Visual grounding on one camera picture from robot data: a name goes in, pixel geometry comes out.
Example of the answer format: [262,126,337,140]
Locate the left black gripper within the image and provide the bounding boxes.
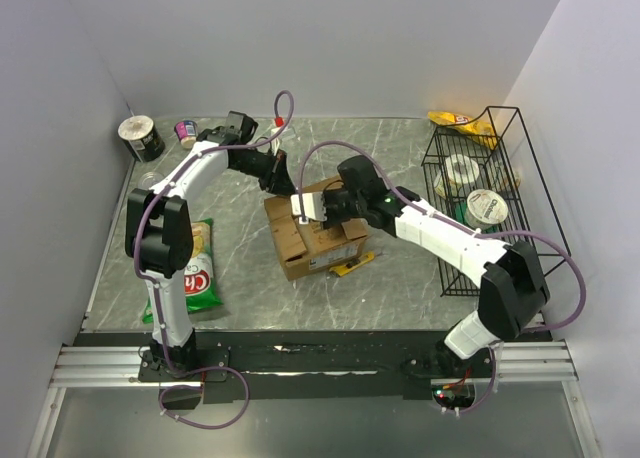
[231,147,298,198]

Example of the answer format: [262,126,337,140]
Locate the brown cardboard express box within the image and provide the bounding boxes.
[264,196,369,281]

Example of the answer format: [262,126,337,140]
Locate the yellow utility knife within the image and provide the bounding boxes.
[329,250,383,278]

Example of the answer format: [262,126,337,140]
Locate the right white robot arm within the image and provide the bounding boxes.
[322,155,549,377]

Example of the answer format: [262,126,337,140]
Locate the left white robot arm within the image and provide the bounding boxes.
[125,111,295,380]

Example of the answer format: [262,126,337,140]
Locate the purple yogurt cup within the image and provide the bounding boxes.
[174,120,198,150]

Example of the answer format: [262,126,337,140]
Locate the green Chuba chips bag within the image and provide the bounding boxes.
[142,217,225,325]

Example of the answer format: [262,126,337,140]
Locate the green packet in rack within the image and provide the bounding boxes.
[454,203,506,230]

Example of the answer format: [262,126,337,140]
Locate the tin food can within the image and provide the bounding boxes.
[137,171,164,190]

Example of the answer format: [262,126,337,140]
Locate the black cylindrical snack can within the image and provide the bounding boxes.
[117,115,165,163]

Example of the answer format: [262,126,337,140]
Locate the yellow chips bag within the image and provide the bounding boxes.
[427,110,498,150]

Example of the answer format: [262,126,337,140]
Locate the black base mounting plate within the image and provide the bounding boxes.
[137,330,551,405]

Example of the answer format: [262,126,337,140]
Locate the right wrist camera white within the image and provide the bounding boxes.
[290,192,327,225]

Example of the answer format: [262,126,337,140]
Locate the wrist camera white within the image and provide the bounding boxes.
[290,192,327,225]
[270,117,299,153]

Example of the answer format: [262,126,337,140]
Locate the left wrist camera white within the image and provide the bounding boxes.
[270,117,299,153]

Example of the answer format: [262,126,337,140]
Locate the black wire rack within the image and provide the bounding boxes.
[420,105,572,298]

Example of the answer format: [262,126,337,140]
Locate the aluminium rail frame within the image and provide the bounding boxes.
[49,342,578,388]

